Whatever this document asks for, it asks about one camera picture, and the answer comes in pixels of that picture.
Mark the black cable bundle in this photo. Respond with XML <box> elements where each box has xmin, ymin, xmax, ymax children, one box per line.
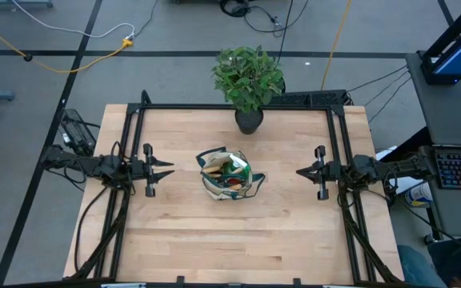
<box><xmin>217</xmin><ymin>0</ymin><xmax>311</xmax><ymax>62</ymax></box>

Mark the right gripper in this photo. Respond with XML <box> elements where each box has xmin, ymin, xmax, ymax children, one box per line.
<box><xmin>295</xmin><ymin>145</ymin><xmax>342</xmax><ymax>202</ymax></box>

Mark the person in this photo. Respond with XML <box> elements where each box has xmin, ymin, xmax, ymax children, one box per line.
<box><xmin>396</xmin><ymin>235</ymin><xmax>461</xmax><ymax>288</ymax></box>

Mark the cream green gardening bag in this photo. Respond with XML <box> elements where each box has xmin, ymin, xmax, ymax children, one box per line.
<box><xmin>195</xmin><ymin>146</ymin><xmax>267</xmax><ymax>202</ymax></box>

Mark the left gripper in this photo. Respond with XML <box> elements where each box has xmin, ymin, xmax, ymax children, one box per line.
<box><xmin>130</xmin><ymin>142</ymin><xmax>176</xmax><ymax>198</ymax></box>

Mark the grey desk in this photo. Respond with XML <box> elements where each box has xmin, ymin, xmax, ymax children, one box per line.
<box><xmin>405</xmin><ymin>51</ymin><xmax>461</xmax><ymax>242</ymax></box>

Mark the white green spray bottle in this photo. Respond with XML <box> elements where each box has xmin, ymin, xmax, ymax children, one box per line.
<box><xmin>228</xmin><ymin>154</ymin><xmax>252</xmax><ymax>177</ymax></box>

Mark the white cable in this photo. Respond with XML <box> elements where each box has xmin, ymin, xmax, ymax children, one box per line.
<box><xmin>11</xmin><ymin>0</ymin><xmax>136</xmax><ymax>42</ymax></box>

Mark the yellow cord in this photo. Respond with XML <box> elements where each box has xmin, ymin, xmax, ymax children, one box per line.
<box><xmin>319</xmin><ymin>0</ymin><xmax>354</xmax><ymax>91</ymax></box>
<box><xmin>0</xmin><ymin>14</ymin><xmax>134</xmax><ymax>75</ymax></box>

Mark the silver aluminium bar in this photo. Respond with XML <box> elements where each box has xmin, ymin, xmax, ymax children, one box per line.
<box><xmin>100</xmin><ymin>282</ymin><xmax>148</xmax><ymax>288</ymax></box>

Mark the potted green plant black pot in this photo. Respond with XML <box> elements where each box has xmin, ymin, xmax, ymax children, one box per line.
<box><xmin>210</xmin><ymin>45</ymin><xmax>287</xmax><ymax>136</ymax></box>

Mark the black aluminium table frame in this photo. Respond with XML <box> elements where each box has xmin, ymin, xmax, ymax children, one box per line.
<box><xmin>70</xmin><ymin>90</ymin><xmax>406</xmax><ymax>288</ymax></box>

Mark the white blue canister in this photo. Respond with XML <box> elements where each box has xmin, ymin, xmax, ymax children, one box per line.
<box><xmin>403</xmin><ymin>181</ymin><xmax>434</xmax><ymax>209</ymax></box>

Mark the black vented equipment box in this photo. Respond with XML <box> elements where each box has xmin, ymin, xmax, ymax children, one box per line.
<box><xmin>269</xmin><ymin>89</ymin><xmax>351</xmax><ymax>107</ymax></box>

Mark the black electronics box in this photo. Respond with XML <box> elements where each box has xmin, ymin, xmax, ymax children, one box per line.
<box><xmin>58</xmin><ymin>108</ymin><xmax>98</xmax><ymax>158</ymax></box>

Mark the black keyboard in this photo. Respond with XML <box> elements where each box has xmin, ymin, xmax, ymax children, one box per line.
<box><xmin>434</xmin><ymin>149</ymin><xmax>461</xmax><ymax>191</ymax></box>

